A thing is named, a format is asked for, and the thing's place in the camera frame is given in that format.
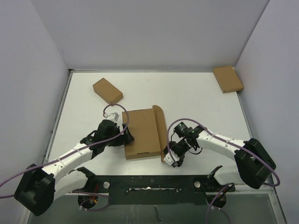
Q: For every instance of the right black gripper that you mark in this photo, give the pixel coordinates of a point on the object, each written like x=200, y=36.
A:
x=171, y=146

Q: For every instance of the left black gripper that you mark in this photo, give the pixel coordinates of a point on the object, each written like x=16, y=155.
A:
x=123, y=139

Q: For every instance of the large cardboard box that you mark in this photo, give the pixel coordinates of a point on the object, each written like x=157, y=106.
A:
x=148, y=127

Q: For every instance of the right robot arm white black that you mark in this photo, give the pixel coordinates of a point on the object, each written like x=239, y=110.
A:
x=253, y=165

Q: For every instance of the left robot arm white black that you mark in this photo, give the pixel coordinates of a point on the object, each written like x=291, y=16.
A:
x=60, y=168

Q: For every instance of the small closed cardboard box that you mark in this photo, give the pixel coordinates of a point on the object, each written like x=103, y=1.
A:
x=108, y=92

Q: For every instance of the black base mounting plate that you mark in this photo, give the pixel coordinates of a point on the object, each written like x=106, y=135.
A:
x=153, y=189

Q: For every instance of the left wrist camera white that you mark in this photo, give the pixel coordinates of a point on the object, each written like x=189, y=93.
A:
x=113, y=117

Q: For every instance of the aluminium frame rail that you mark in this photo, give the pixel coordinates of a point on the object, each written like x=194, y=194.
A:
x=219, y=200

